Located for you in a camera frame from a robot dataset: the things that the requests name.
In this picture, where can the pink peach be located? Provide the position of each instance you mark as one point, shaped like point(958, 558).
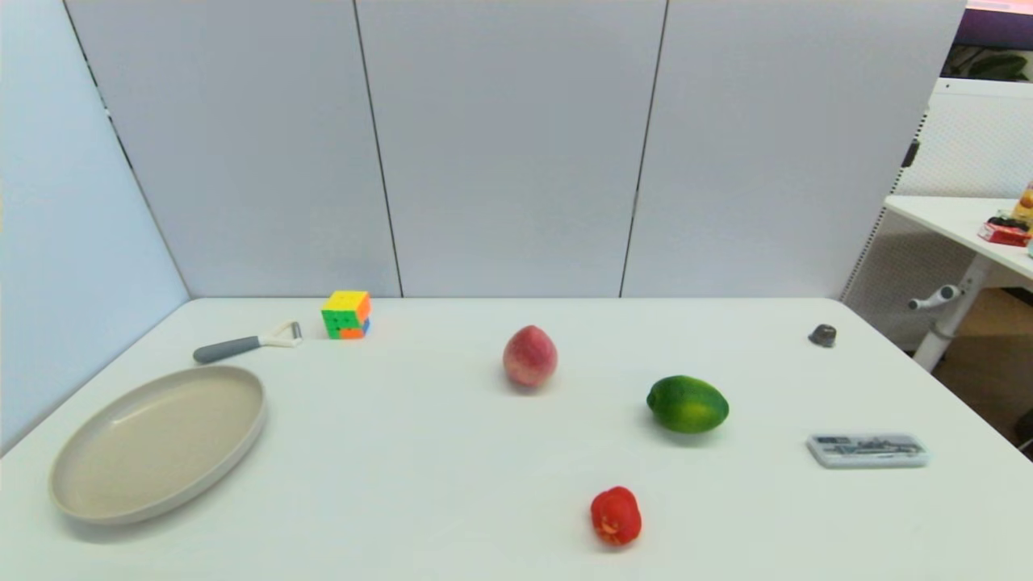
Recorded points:
point(529, 359)

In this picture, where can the multicoloured puzzle cube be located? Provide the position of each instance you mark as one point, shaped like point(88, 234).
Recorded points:
point(345, 315)

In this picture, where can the green lime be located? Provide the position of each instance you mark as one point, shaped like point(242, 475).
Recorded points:
point(687, 405)

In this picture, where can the red tomato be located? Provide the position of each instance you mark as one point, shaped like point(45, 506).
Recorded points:
point(616, 516)

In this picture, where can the small dark grey cap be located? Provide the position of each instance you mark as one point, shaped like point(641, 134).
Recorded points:
point(822, 336)

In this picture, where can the grey rectangular printed case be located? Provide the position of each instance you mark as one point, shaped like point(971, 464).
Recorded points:
point(867, 450)

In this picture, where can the beige oval plate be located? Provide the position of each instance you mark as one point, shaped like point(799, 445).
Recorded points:
point(153, 444)

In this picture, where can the black partition clip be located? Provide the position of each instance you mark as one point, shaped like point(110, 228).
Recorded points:
point(911, 153)

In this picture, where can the white background desk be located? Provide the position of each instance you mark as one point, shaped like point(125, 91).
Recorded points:
point(952, 216)

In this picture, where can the white perforated partition panel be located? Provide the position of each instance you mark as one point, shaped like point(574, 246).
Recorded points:
point(976, 137)

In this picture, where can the red box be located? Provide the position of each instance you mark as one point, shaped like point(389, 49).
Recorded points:
point(1005, 235)

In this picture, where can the small black object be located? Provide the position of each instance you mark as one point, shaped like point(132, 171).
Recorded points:
point(1005, 219)

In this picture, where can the yellow bottle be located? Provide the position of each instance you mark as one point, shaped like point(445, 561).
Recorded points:
point(1026, 206)

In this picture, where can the green plant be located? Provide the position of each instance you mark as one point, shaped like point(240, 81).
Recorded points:
point(997, 64)

